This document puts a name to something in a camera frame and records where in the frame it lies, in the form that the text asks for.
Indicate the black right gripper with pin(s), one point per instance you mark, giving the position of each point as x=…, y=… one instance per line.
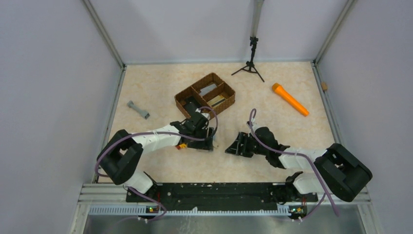
x=236, y=148

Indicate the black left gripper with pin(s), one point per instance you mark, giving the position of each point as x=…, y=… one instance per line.
x=206, y=145

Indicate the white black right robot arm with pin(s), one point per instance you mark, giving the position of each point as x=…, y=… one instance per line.
x=334, y=169

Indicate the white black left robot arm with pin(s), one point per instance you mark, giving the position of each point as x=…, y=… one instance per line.
x=120, y=157

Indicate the gold card in basket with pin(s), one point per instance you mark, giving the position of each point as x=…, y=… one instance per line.
x=216, y=101

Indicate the grey card in basket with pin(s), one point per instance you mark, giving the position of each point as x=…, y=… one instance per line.
x=207, y=89

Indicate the black item in basket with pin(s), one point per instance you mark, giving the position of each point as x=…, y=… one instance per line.
x=190, y=106

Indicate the brown woven basket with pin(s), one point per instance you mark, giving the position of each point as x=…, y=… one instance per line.
x=211, y=91

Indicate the black mini tripod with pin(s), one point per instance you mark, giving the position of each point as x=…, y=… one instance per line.
x=249, y=65

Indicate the grey plastic dumbbell toy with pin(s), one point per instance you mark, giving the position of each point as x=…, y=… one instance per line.
x=143, y=113

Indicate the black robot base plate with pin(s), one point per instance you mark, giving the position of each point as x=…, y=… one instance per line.
x=226, y=196

